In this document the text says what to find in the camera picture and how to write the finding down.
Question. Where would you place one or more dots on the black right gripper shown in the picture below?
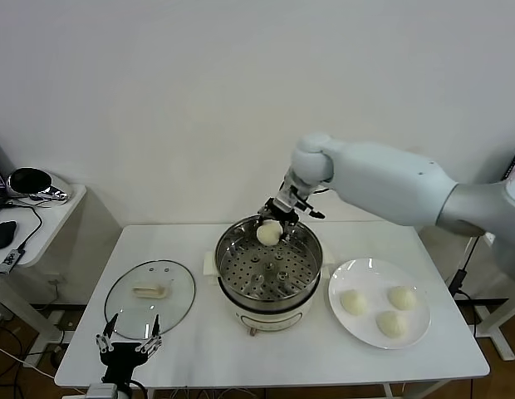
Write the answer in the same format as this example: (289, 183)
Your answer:
(282, 210)

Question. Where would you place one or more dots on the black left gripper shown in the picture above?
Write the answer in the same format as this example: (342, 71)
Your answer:
(124, 355)

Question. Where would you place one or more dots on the white steamed baozi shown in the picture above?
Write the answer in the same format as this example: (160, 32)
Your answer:
(403, 297)
(269, 233)
(391, 324)
(354, 303)

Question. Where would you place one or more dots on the round glass pot lid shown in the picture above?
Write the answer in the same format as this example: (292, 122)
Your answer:
(128, 307)

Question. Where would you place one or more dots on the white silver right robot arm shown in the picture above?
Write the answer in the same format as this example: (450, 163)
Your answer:
(386, 183)

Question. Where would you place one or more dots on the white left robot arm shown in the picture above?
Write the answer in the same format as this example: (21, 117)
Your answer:
(124, 394)

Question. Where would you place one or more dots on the perforated steel steamer basket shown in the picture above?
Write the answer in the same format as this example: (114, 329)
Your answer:
(241, 270)

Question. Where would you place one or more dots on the white floor power strip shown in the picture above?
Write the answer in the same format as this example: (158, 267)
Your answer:
(62, 322)

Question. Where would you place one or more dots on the white electric cooker pot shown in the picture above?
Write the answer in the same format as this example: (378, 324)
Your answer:
(274, 322)

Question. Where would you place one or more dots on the grey usb hub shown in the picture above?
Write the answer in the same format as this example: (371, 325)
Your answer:
(9, 261)

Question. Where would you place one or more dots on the black computer mouse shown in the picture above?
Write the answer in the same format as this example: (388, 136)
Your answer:
(3, 234)

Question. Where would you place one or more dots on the round white plate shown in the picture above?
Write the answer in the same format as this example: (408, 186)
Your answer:
(417, 328)

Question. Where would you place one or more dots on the black headphones on shelf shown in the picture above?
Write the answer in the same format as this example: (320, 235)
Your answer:
(29, 183)

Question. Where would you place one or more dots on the white side desk with label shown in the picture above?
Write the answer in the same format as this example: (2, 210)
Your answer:
(503, 347)

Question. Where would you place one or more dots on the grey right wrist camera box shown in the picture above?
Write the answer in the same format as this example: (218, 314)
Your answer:
(292, 193)

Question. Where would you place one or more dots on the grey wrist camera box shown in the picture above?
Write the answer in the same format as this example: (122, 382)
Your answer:
(101, 392)
(292, 193)

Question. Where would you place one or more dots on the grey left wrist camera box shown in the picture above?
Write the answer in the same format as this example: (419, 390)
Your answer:
(101, 392)

